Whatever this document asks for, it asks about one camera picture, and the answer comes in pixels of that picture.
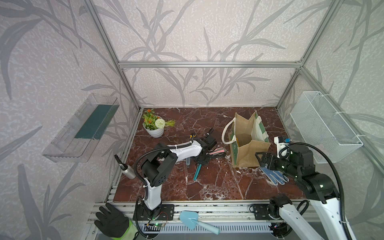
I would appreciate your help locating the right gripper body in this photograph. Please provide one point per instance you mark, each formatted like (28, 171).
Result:
(282, 164)

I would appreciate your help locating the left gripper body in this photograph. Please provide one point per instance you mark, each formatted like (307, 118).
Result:
(204, 160)

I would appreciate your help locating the pink utility knife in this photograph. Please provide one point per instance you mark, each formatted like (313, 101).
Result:
(218, 150)

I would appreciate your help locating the dark grey utility knife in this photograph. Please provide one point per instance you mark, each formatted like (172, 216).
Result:
(218, 155)

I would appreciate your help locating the grey slim utility knife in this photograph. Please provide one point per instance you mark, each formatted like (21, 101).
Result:
(188, 162)

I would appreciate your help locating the teal utility knife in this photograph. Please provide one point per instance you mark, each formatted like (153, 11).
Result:
(197, 172)

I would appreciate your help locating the green Christmas tote bag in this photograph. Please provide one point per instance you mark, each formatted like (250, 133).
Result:
(247, 138)

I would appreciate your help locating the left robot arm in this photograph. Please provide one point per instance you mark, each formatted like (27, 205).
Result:
(154, 167)

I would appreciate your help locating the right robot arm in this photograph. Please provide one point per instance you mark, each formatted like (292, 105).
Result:
(327, 198)

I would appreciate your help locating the blue dotted work glove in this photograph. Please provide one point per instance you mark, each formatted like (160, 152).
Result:
(275, 177)

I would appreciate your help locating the potted artificial flower plant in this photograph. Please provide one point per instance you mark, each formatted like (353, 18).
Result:
(154, 124)

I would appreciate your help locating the light blue garden trowel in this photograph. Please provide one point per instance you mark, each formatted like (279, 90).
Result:
(191, 220)

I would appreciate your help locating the silver black bottle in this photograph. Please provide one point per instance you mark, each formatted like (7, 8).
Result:
(126, 169)

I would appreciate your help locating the black green rubber glove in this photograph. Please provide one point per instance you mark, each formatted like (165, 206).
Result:
(114, 224)

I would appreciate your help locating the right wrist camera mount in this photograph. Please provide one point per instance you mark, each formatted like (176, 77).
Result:
(281, 142)

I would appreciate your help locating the white wire mesh basket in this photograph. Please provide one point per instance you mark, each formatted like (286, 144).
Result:
(323, 127)

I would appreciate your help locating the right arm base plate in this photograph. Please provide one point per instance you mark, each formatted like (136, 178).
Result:
(259, 211)

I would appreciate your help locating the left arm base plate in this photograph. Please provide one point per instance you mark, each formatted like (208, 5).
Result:
(163, 212)

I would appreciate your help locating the clear plastic wall shelf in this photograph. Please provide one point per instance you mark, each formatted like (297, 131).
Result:
(78, 139)

